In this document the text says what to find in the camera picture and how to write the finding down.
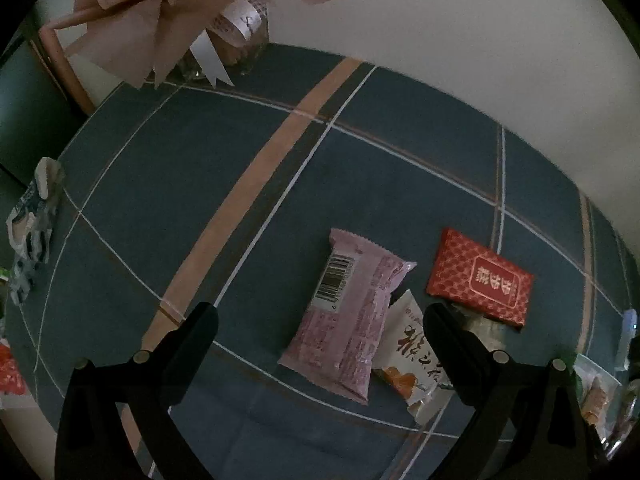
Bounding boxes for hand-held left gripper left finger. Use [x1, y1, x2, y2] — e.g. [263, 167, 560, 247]
[54, 301, 221, 480]

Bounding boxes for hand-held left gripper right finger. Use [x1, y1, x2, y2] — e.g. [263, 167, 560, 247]
[422, 302, 601, 480]

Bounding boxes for white snack packet orange print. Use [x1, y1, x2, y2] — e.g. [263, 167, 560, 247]
[372, 289, 453, 426]

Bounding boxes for red patterned snack packet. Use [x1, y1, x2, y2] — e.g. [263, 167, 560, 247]
[426, 227, 535, 333]

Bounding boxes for pink snack packet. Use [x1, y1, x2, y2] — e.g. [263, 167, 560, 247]
[276, 227, 418, 406]

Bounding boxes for packets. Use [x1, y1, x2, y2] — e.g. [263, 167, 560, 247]
[572, 352, 640, 461]

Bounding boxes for grey foil packet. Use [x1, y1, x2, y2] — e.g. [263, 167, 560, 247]
[457, 305, 511, 356]

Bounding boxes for blue plaid tablecloth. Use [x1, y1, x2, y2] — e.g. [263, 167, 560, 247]
[0, 42, 640, 480]

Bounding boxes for red white snack packet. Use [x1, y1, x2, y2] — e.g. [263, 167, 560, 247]
[0, 342, 28, 396]

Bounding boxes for crumpled white wrapper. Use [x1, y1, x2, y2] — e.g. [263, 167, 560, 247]
[5, 156, 66, 306]

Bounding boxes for clear glass jar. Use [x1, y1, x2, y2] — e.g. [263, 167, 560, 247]
[172, 0, 273, 83]

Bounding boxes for pink paper flower bouquet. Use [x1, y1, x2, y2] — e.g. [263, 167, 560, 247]
[42, 0, 351, 88]

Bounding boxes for brown wooden rail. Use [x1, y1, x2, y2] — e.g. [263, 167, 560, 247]
[37, 27, 98, 116]

